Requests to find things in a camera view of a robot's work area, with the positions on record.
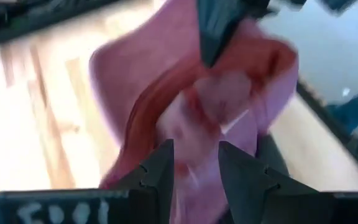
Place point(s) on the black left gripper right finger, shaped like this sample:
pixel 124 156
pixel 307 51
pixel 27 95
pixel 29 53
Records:
pixel 253 196

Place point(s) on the maroon baseball cap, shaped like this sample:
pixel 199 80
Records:
pixel 141 62

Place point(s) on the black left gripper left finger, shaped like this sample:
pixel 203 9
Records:
pixel 154 186

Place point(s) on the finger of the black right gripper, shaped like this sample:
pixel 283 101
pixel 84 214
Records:
pixel 219 28

